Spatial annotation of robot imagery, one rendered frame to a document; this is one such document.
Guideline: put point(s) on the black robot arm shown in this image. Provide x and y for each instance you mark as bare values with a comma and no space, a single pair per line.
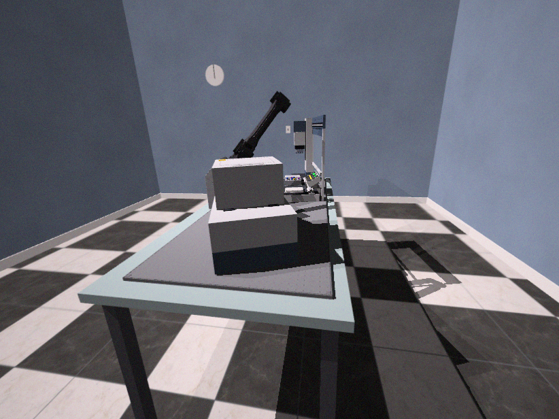
245,147

